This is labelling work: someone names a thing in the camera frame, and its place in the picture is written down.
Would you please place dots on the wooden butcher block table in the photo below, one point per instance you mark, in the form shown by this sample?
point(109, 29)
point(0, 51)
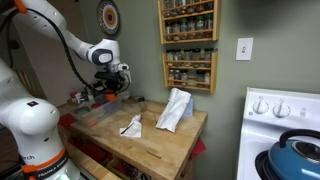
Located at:
point(159, 153)

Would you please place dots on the white stove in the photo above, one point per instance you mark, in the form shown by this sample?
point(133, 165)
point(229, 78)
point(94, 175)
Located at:
point(267, 115)

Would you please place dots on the upper wooden spice rack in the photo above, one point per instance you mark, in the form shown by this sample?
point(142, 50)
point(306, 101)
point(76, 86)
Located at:
point(186, 21)

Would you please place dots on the wooden spice rack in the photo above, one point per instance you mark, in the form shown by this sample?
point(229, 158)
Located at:
point(186, 21)
point(194, 69)

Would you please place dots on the white crumpled napkin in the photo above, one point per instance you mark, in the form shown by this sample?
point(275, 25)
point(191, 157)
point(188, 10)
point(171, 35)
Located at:
point(134, 129)

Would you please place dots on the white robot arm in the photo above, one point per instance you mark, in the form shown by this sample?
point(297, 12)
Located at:
point(33, 121)

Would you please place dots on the clear plastic crisper drawer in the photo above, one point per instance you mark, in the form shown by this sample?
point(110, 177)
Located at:
point(89, 114)

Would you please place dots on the white light switch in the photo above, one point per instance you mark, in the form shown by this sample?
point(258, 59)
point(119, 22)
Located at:
point(244, 49)

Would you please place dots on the white plastic bag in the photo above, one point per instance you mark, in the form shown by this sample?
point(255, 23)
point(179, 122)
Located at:
point(177, 103)

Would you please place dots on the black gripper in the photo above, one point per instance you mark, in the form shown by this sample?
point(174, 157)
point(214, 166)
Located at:
point(116, 77)

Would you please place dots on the blue kettle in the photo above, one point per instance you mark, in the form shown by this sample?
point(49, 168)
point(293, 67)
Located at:
point(290, 159)

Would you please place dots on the small glass jar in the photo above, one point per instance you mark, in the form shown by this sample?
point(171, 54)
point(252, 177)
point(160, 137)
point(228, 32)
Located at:
point(141, 103)

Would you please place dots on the lower wooden spice rack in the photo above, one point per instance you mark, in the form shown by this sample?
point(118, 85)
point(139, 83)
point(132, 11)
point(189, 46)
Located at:
point(194, 69)

